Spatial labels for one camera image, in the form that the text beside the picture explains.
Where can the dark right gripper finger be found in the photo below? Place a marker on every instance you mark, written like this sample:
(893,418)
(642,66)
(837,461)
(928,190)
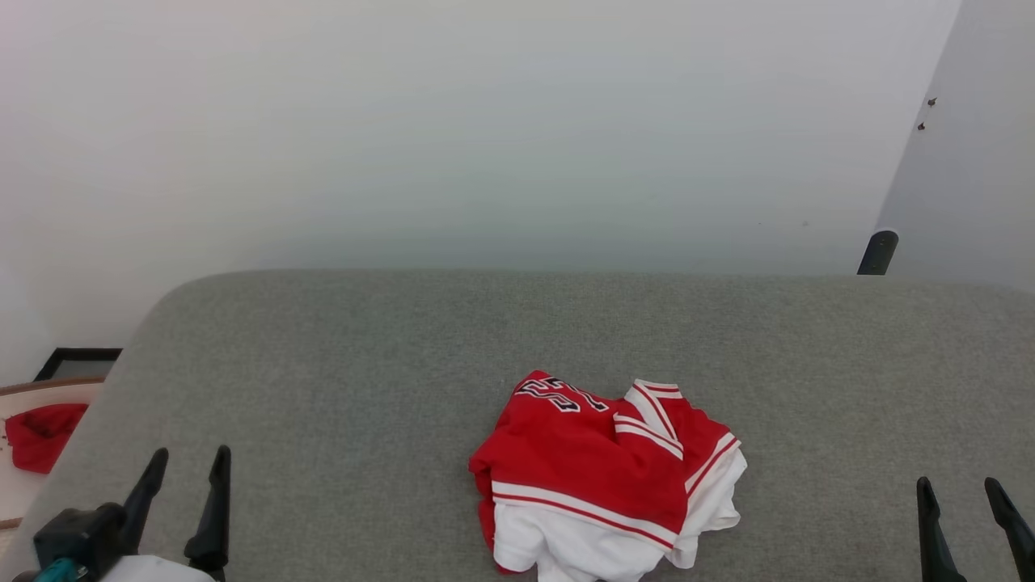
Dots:
(1015,525)
(934,533)

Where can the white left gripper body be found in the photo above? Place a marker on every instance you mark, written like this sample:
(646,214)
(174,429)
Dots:
(154,570)

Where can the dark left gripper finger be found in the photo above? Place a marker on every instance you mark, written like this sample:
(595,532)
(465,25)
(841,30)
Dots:
(212,517)
(145,489)

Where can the red white basketball jersey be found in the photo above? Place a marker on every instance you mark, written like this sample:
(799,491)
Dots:
(582,469)

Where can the crumpled red cloth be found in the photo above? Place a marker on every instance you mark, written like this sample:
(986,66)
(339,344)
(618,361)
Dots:
(44,436)

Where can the black slanted pole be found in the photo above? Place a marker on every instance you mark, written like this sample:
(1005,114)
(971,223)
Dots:
(878,253)

